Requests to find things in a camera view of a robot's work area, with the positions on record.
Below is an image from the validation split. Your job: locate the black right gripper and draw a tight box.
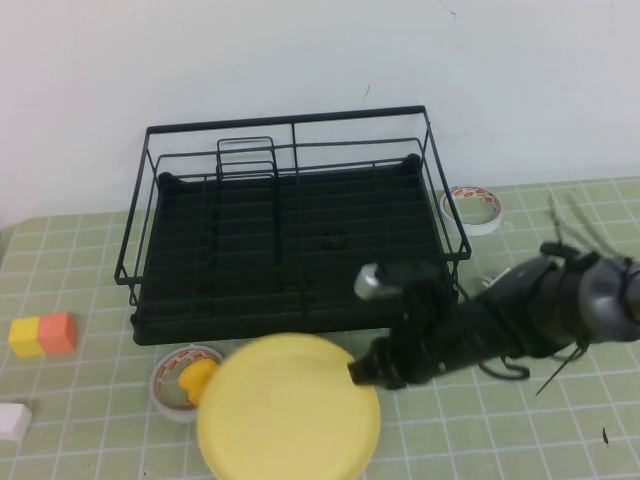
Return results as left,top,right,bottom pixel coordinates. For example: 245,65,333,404
347,272,481,392

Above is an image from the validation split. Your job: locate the yellow round plate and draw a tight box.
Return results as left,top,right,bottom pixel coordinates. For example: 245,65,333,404
195,333,384,480

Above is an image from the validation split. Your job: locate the black plastic drip tray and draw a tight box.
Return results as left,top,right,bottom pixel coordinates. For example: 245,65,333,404
130,154,461,347

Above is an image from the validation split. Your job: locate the green checked tablecloth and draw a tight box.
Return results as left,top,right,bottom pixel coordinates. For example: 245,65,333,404
0,177,640,480

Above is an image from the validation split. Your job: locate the yellow rubber duck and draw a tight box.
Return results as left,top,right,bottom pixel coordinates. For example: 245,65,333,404
178,360,219,406

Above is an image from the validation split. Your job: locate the white tape roll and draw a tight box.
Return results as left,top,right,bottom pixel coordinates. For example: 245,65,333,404
439,184,504,236
149,343,226,424

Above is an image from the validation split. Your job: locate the orange cube block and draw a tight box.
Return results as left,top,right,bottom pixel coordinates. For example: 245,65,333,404
37,312,79,356

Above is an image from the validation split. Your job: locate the yellow cube block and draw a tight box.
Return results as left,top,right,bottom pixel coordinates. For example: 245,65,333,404
8,317,47,359

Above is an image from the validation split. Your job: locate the white block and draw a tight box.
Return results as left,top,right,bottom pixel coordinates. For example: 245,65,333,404
0,402,34,444

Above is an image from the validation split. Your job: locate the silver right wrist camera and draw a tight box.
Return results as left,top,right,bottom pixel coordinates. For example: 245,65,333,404
353,262,444,301

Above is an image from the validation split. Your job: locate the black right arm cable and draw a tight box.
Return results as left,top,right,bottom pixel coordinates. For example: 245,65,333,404
477,352,531,382

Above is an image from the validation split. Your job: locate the black wire dish rack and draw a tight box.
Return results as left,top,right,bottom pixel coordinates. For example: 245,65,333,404
114,104,474,321

